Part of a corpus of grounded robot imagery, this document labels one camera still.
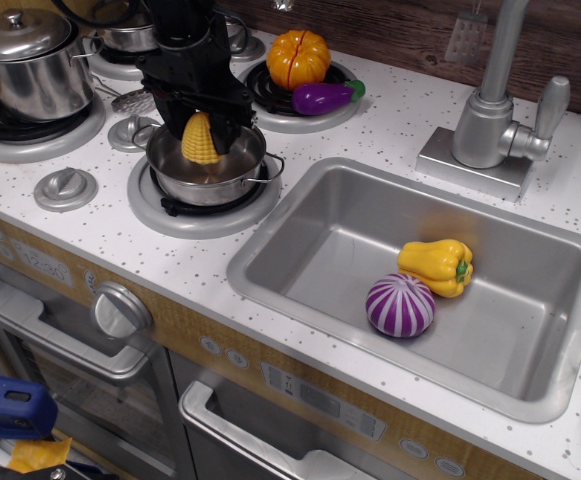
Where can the silver oven door handle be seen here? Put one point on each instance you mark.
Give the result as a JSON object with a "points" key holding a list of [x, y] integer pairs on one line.
{"points": [[20, 315]]}

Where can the back left stove burner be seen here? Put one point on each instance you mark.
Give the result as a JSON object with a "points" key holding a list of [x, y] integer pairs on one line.
{"points": [[110, 63]]}

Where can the stove burner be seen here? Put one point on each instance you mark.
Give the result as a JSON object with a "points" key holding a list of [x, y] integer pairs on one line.
{"points": [[273, 109], [23, 141], [110, 63], [152, 208]]}

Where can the round silver oven dial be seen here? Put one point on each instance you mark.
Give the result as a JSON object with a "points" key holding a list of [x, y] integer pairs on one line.
{"points": [[117, 312]]}

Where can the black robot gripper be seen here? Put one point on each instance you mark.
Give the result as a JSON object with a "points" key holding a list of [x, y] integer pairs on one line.
{"points": [[191, 70]]}

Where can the middle grey stove knob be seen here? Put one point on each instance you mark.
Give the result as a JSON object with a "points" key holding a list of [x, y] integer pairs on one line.
{"points": [[132, 134]]}

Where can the yellow toy bell pepper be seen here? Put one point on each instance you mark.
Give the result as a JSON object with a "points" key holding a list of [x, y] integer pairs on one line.
{"points": [[444, 266]]}

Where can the steel pan with handles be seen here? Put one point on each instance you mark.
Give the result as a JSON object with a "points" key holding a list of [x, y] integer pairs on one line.
{"points": [[234, 176]]}

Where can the back grey stove knob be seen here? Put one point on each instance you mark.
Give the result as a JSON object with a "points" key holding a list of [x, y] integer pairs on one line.
{"points": [[246, 47]]}

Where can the back right stove burner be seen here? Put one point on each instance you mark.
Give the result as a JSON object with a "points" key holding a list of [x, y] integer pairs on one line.
{"points": [[273, 109]]}

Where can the orange toy pumpkin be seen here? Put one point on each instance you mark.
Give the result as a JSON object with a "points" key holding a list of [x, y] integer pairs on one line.
{"points": [[298, 57]]}

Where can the blue clamp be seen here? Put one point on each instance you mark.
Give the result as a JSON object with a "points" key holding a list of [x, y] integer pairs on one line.
{"points": [[27, 410]]}

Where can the large lidded steel pot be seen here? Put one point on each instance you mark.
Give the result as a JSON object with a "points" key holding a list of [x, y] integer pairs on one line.
{"points": [[44, 72]]}

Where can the purple toy eggplant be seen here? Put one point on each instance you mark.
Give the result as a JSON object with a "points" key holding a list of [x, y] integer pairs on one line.
{"points": [[313, 99]]}

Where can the silver toy faucet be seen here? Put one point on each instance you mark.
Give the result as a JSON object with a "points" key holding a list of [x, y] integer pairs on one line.
{"points": [[489, 151]]}

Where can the front grey stove knob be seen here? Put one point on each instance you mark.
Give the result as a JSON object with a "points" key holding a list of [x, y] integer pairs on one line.
{"points": [[65, 190]]}

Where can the metal slotted skimmer spoon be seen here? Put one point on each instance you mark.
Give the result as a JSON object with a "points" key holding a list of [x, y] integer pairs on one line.
{"points": [[134, 102]]}

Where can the front left stove burner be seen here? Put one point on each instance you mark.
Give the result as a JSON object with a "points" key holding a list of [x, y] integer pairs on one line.
{"points": [[23, 141]]}

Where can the grey stove knob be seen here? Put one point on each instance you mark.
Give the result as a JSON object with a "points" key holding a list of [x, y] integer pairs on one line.
{"points": [[246, 47], [132, 134], [65, 190]]}

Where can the yellow cloth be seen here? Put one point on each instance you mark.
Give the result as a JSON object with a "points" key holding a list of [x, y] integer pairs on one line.
{"points": [[33, 455]]}

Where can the purple striped toy onion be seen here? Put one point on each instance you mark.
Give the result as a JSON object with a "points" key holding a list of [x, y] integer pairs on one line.
{"points": [[400, 306]]}

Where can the metal spatula on wall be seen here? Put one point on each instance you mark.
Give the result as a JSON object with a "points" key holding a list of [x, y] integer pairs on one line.
{"points": [[466, 39]]}

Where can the yellow toy corn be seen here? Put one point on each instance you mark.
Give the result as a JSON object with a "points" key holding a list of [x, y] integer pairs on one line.
{"points": [[197, 144]]}

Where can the small steel pot at back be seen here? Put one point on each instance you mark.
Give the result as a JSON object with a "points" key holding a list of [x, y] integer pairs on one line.
{"points": [[135, 35]]}

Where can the silver dishwasher door handle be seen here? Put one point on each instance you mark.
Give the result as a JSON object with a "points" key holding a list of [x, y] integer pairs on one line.
{"points": [[236, 435]]}

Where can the silver sink basin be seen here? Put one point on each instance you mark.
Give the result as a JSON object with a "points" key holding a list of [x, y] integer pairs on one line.
{"points": [[327, 257]]}

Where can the front right stove burner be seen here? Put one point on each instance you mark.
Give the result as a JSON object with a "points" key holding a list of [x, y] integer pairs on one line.
{"points": [[152, 208]]}

